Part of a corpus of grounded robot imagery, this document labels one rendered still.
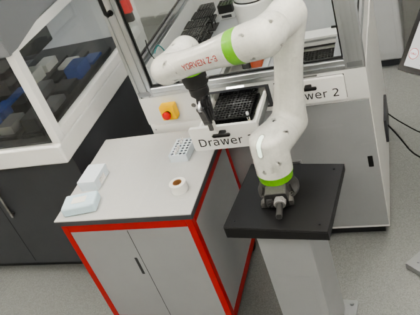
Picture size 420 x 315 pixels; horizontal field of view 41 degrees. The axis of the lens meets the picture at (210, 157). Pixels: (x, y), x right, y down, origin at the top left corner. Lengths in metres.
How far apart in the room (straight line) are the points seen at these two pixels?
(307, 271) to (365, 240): 0.79
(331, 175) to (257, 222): 0.33
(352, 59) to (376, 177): 0.61
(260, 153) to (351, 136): 0.75
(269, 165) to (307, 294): 0.60
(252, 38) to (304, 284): 1.01
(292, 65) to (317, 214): 0.49
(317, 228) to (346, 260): 1.00
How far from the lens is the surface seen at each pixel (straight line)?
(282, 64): 1.87
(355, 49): 2.31
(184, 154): 2.39
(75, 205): 2.38
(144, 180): 2.40
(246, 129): 2.21
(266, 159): 1.88
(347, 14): 2.25
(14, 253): 3.52
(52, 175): 2.90
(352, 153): 2.58
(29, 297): 3.43
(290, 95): 1.92
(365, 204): 2.78
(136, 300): 2.67
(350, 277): 2.76
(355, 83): 2.38
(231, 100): 2.44
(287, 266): 2.17
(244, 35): 1.67
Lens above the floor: 2.06
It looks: 33 degrees down
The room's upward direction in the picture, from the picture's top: 20 degrees counter-clockwise
